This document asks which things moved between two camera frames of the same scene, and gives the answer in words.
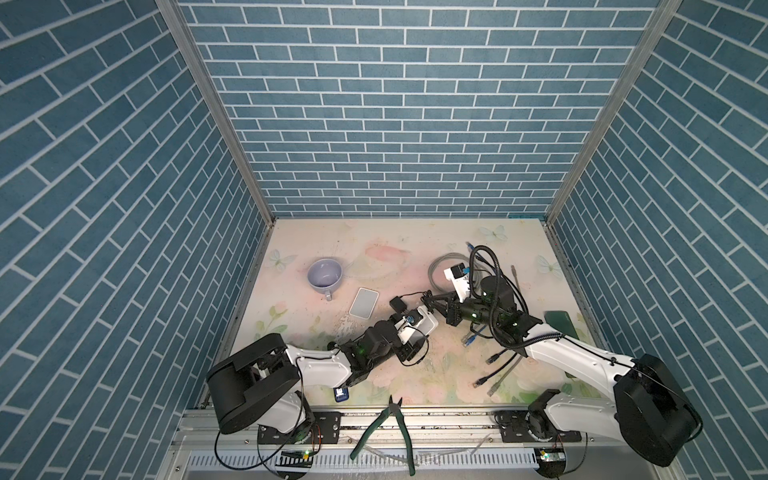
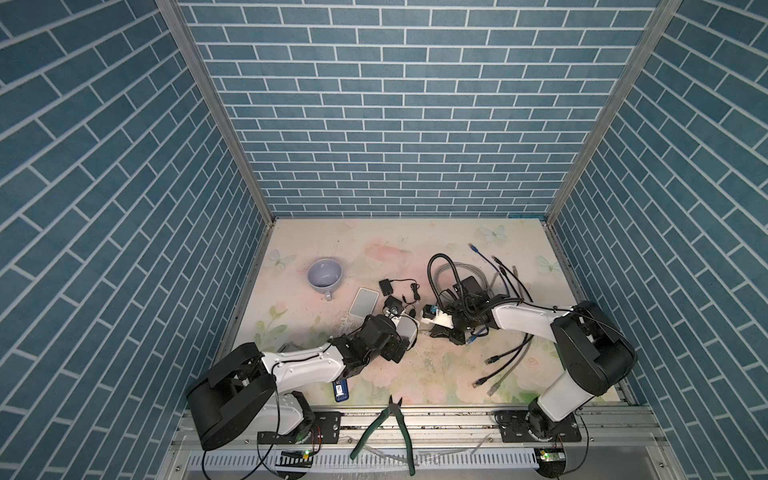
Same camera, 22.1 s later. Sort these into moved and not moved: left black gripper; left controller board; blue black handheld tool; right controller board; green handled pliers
Moved: left black gripper
Not moved: green handled pliers; left controller board; blue black handheld tool; right controller board
